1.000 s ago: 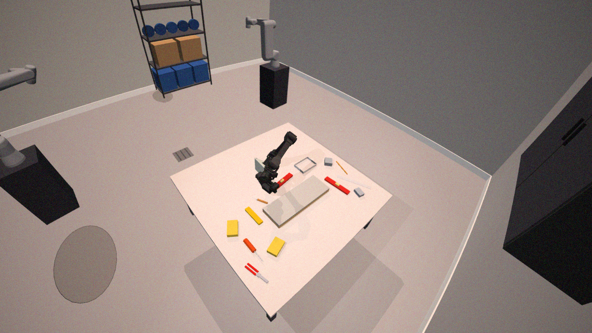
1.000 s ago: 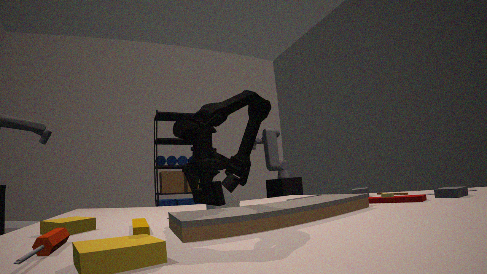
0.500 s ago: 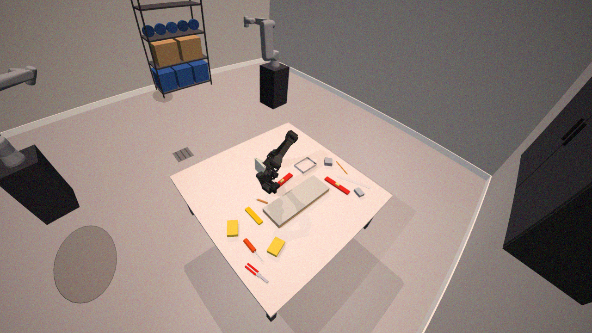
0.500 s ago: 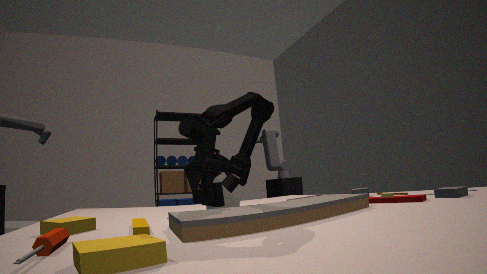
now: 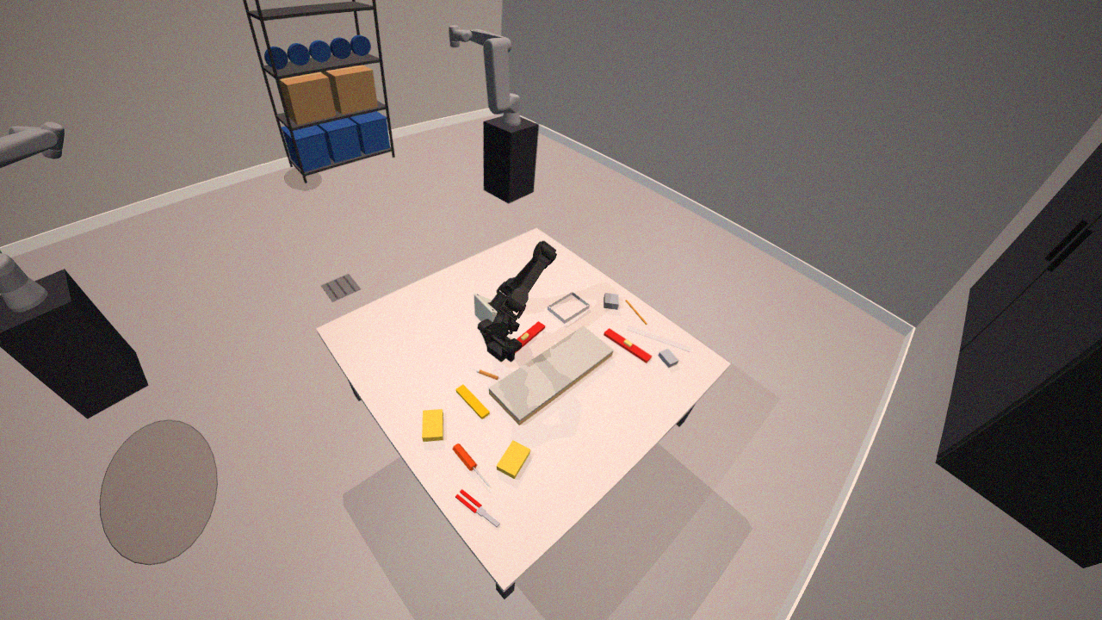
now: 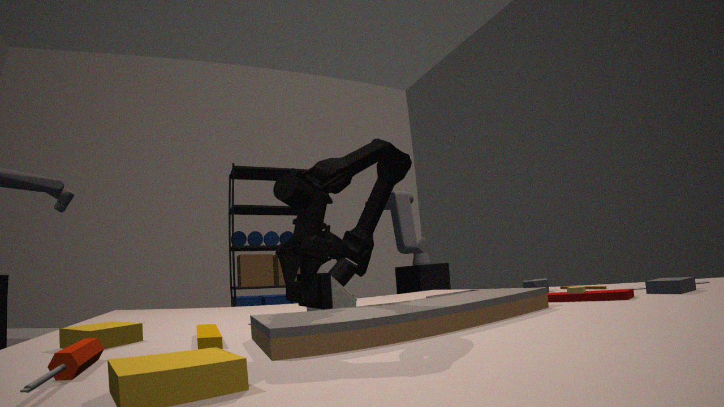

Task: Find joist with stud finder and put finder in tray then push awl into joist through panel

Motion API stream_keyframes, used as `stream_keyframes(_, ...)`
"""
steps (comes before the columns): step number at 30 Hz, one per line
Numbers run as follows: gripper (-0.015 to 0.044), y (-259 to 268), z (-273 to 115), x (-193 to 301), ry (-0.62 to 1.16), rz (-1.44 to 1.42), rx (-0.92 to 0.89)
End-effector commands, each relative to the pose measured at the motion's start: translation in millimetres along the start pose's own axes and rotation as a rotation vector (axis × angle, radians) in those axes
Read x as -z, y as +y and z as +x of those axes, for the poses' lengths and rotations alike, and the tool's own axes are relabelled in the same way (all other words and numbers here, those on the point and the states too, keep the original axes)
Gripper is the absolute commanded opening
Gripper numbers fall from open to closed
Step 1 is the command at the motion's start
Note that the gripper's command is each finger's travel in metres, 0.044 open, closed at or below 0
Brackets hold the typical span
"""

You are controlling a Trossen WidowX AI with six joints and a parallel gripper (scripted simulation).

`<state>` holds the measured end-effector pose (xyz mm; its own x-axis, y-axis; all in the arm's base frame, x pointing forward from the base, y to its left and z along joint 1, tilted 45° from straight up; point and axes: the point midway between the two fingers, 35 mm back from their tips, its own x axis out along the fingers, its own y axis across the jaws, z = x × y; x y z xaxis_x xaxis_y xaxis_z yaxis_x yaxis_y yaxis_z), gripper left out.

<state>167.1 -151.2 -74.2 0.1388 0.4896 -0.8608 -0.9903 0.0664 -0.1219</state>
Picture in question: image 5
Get red-handled awl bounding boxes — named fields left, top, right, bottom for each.
left=452, top=443, right=490, bottom=487

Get long tan board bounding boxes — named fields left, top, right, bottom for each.
left=489, top=326, right=614, bottom=425

